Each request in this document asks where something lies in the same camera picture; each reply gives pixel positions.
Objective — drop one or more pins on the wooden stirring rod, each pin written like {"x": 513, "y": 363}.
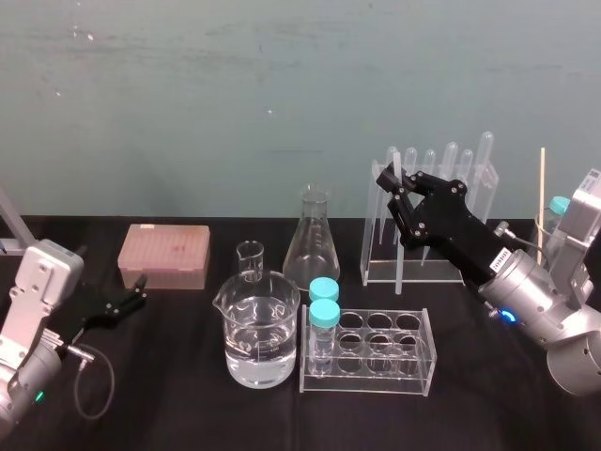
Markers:
{"x": 542, "y": 188}

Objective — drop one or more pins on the grey metal stand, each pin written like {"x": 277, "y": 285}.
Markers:
{"x": 10, "y": 221}

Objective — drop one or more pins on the clear bottle with teal cap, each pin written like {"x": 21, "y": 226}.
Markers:
{"x": 559, "y": 205}

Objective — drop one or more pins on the clear tube with teal cap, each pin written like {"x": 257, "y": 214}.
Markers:
{"x": 324, "y": 287}
{"x": 324, "y": 312}

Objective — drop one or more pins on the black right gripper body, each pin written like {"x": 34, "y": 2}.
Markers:
{"x": 455, "y": 230}

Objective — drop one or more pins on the black table cloth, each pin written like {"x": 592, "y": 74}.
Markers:
{"x": 169, "y": 376}

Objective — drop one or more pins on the clear plastic pipette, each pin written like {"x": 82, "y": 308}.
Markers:
{"x": 486, "y": 150}
{"x": 451, "y": 160}
{"x": 411, "y": 160}
{"x": 466, "y": 164}

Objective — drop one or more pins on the large glass beaker with water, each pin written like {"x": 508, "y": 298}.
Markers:
{"x": 257, "y": 338}

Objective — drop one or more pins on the small glass beaker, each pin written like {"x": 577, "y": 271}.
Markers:
{"x": 250, "y": 260}

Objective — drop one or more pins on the clear acrylic tube rack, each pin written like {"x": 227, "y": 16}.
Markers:
{"x": 385, "y": 371}

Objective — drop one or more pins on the tall clear acrylic pipette stand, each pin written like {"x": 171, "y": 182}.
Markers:
{"x": 375, "y": 263}

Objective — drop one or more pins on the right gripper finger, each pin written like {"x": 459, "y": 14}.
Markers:
{"x": 389, "y": 177}
{"x": 407, "y": 213}

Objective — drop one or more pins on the glass beaker holding rod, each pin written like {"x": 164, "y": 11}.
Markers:
{"x": 550, "y": 235}

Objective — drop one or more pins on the glass conical flask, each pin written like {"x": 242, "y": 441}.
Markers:
{"x": 311, "y": 253}

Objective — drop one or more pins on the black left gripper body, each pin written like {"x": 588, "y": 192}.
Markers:
{"x": 94, "y": 321}

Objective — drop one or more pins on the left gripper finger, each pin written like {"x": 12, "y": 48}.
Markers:
{"x": 123, "y": 307}
{"x": 139, "y": 287}

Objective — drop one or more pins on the pink pipette tip box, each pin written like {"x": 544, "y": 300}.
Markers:
{"x": 164, "y": 256}

